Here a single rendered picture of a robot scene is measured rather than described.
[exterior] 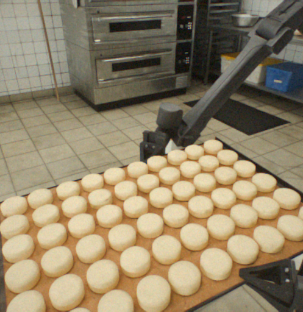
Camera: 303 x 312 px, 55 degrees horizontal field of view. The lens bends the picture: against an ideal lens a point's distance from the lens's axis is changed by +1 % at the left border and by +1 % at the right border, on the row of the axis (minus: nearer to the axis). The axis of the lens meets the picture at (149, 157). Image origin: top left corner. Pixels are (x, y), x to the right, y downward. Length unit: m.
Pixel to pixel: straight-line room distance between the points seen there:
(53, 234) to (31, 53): 3.98
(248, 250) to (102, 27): 3.25
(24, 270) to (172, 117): 0.54
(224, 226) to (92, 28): 3.18
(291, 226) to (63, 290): 0.40
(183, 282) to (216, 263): 0.06
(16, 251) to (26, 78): 4.02
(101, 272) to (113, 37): 3.29
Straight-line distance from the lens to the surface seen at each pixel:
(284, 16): 0.93
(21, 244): 0.58
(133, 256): 0.51
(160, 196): 0.61
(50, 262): 0.53
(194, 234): 0.54
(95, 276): 0.49
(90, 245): 0.54
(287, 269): 0.53
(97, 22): 3.55
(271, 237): 0.56
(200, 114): 0.89
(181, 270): 0.49
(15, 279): 0.53
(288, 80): 4.11
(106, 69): 3.65
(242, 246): 0.54
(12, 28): 4.38
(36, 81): 4.53
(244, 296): 1.76
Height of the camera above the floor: 1.40
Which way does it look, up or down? 31 degrees down
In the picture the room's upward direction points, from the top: straight up
